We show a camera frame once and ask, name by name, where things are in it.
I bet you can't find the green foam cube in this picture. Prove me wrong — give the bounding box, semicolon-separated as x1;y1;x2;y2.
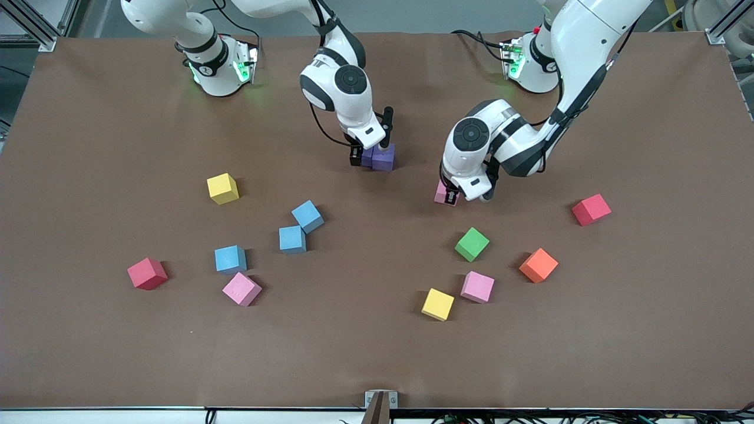
454;227;490;263

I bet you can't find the blue foam cube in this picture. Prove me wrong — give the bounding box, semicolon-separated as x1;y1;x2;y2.
214;245;247;275
291;200;325;234
279;226;307;254

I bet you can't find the orange foam cube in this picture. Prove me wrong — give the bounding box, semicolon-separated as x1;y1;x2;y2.
518;248;559;284

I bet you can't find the yellow foam cube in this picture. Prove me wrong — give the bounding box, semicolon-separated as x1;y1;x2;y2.
421;288;455;322
207;173;240;206

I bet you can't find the red foam cube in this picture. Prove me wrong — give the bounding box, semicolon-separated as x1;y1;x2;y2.
571;194;612;227
127;257;168;290

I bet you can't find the brown table mat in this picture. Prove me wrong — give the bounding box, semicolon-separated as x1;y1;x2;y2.
0;31;754;410

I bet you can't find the black left arm base cable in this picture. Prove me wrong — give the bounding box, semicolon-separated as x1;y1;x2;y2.
451;28;508;62

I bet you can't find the black arm base cable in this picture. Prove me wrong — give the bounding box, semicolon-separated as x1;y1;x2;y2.
200;6;261;62
451;28;508;62

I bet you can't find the black right arm base cable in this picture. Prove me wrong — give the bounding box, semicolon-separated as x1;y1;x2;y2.
200;6;261;62

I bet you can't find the grey metal bracket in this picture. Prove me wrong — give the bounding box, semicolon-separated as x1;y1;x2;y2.
363;390;399;424

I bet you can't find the aluminium frame profile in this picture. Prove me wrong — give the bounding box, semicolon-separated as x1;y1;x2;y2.
0;0;80;52
704;0;754;47

